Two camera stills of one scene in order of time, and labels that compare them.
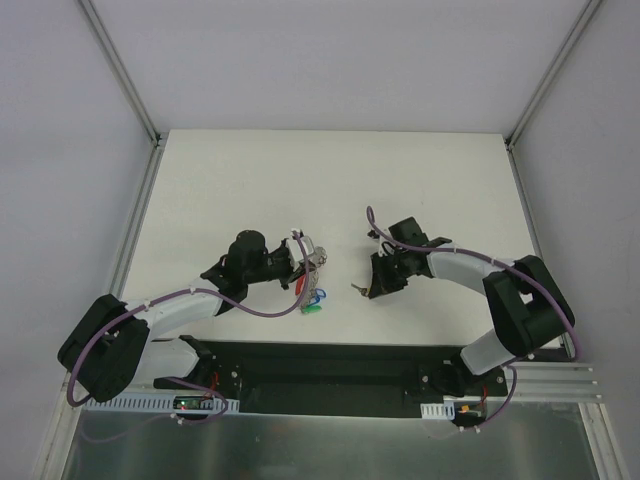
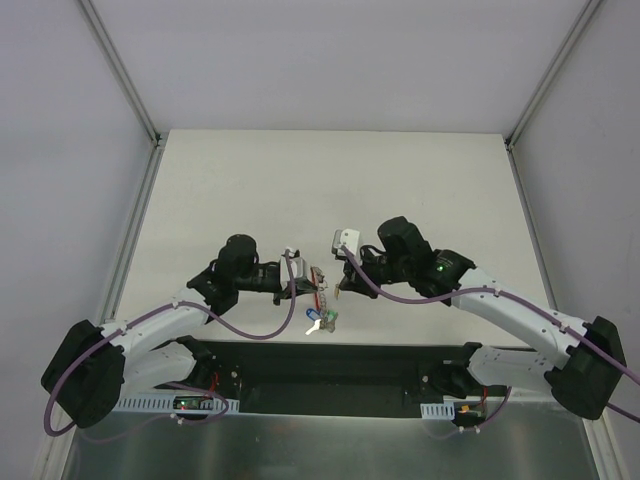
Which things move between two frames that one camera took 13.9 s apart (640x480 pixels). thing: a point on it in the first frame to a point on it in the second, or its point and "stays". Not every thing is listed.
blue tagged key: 319,293 to 315,316
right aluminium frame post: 587,13 stays
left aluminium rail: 137,222 stays
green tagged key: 311,309 to 330,320
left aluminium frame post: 123,78 stays
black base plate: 330,377 stays
